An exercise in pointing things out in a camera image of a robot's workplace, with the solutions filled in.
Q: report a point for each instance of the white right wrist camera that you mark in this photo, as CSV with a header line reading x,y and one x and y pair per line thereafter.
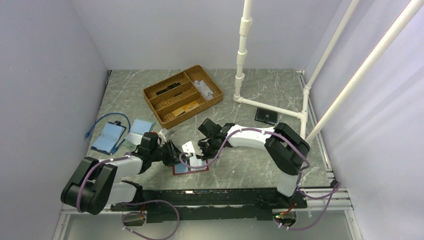
x,y
190,149

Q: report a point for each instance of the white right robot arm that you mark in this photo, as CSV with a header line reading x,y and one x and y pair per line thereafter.
x,y
287,149

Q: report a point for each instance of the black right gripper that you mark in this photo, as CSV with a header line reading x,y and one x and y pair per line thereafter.
x,y
204,155

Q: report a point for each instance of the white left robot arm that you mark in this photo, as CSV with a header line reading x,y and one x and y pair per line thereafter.
x,y
98,183

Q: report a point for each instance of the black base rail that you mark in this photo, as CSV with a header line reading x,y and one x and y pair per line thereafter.
x,y
212,204

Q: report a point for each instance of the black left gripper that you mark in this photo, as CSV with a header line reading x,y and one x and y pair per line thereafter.
x,y
173,153

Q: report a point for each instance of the clear plastic card sleeve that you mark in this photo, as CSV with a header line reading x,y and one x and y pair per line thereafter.
x,y
204,89

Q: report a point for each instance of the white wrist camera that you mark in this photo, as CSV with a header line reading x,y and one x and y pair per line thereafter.
x,y
190,149
163,134

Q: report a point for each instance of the light blue card holder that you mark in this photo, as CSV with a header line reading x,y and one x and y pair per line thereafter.
x,y
138,128

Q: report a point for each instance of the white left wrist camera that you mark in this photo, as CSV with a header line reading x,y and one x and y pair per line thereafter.
x,y
163,134

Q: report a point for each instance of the tan card in tray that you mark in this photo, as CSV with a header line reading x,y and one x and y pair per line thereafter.
x,y
185,108

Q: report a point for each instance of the black leather card holder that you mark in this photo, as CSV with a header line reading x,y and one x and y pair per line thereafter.
x,y
266,116

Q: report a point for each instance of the red leather card holder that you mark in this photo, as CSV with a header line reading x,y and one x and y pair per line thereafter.
x,y
181,169

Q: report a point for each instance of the white PVC pipe frame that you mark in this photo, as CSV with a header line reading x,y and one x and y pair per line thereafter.
x,y
398,25

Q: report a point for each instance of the woven brown organizer tray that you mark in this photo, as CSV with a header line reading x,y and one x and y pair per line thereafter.
x,y
162,105

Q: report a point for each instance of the open blue card holder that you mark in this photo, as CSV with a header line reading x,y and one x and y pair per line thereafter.
x,y
107,141

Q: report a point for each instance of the black item in tray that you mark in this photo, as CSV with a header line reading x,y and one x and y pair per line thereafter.
x,y
168,88

